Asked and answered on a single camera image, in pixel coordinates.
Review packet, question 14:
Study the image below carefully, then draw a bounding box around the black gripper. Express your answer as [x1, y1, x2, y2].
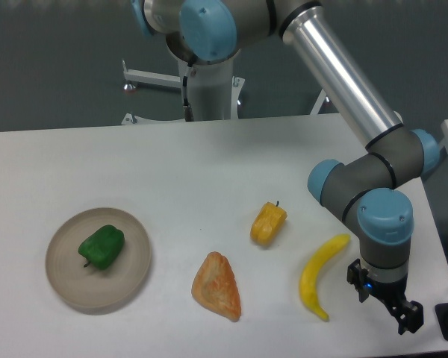
[346, 259, 424, 335]

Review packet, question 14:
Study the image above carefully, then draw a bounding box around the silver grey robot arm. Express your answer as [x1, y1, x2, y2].
[131, 1, 440, 333]

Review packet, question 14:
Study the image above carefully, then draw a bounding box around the yellow bell pepper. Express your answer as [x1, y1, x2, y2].
[250, 201, 287, 247]

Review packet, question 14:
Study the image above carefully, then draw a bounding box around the green bell pepper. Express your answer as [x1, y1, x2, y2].
[78, 224, 125, 270]

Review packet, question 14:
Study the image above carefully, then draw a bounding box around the beige round plate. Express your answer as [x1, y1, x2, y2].
[45, 207, 152, 314]

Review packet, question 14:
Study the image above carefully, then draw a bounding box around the yellow banana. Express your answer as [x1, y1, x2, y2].
[298, 233, 350, 321]

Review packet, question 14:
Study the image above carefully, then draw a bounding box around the orange triangular pastry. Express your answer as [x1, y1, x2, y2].
[191, 251, 242, 322]

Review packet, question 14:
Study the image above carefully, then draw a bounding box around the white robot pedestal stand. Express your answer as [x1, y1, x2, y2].
[119, 55, 333, 126]

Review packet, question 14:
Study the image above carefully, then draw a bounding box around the black cable on pedestal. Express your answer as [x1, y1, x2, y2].
[181, 51, 199, 122]

